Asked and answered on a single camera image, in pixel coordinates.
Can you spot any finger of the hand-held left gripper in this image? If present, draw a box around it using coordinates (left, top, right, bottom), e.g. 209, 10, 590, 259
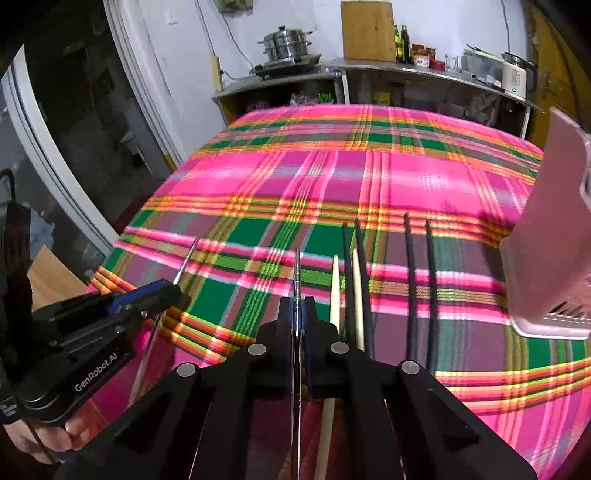
48, 308, 152, 358
32, 278, 184, 326

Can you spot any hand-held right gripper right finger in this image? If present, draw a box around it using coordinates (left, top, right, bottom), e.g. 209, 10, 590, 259
298, 295, 539, 480

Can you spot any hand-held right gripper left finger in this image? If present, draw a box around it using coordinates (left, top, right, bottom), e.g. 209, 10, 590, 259
53, 295, 296, 480

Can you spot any metal chopstick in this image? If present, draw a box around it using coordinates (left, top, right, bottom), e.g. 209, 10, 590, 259
291, 248, 304, 480
127, 237, 201, 407

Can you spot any cream wooden chopstick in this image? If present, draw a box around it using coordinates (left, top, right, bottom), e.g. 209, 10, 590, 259
314, 255, 342, 480
351, 248, 366, 352

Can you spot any pink plastic utensil basket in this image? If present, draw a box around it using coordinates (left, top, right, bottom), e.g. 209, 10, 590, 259
500, 107, 591, 341

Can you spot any person's left hand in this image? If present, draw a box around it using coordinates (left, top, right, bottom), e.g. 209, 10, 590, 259
4, 410, 99, 465

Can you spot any pink green plaid blanket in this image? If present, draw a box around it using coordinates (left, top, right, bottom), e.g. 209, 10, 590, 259
90, 104, 573, 480

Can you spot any induction cooker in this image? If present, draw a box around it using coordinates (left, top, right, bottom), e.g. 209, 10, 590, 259
249, 54, 323, 80

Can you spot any stainless steel steamer pot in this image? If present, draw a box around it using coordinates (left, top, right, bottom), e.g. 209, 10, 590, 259
259, 26, 315, 62

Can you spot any metal kitchen counter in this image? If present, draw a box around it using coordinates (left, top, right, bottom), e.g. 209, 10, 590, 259
211, 58, 546, 139

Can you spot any wooden cutting board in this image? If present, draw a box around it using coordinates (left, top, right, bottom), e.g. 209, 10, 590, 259
341, 0, 396, 62

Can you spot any white electric kettle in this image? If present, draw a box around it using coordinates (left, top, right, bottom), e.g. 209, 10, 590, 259
501, 52, 539, 101

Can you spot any yellow wooden door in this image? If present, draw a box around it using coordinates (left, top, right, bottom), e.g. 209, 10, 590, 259
526, 0, 591, 153

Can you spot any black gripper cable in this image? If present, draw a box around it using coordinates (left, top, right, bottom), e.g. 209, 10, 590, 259
25, 413, 59, 463

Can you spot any white window frame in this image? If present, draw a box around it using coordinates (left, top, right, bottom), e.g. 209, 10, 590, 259
0, 0, 188, 278

